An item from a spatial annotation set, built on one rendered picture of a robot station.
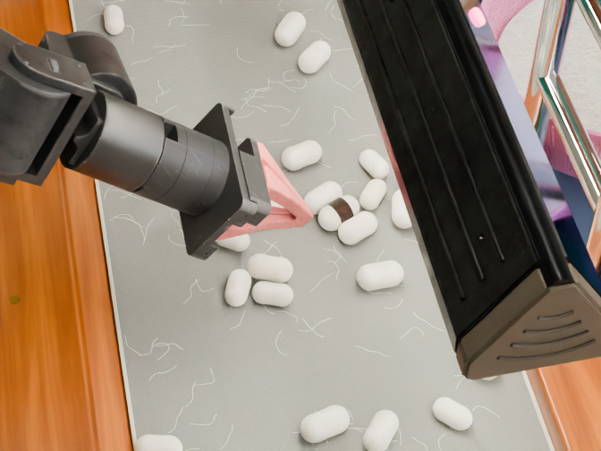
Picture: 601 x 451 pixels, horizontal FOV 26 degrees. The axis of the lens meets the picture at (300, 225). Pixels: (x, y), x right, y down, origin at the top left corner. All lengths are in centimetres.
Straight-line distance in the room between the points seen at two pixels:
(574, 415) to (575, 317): 35
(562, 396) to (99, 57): 41
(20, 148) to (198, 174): 13
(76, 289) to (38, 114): 22
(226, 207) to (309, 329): 16
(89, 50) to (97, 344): 22
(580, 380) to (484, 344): 37
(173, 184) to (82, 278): 17
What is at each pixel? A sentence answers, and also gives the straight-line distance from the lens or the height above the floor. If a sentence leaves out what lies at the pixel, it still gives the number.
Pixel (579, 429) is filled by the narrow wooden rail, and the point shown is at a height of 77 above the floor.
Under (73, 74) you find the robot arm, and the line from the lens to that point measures 86.
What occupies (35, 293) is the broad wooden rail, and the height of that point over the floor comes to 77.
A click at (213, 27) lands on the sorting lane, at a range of 124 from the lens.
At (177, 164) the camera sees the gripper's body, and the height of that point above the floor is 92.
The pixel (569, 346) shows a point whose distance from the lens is 64.
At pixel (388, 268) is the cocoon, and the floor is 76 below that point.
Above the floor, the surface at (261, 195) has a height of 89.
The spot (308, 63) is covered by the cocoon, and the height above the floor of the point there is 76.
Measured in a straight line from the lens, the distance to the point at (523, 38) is 126.
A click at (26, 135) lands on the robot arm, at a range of 85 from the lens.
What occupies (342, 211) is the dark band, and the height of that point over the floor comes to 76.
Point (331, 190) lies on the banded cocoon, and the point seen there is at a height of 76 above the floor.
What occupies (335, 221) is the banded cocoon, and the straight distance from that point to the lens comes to 106.
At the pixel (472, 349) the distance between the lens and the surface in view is 63.
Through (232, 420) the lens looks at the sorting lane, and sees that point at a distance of 98.
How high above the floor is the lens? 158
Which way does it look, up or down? 52 degrees down
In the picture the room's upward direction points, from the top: straight up
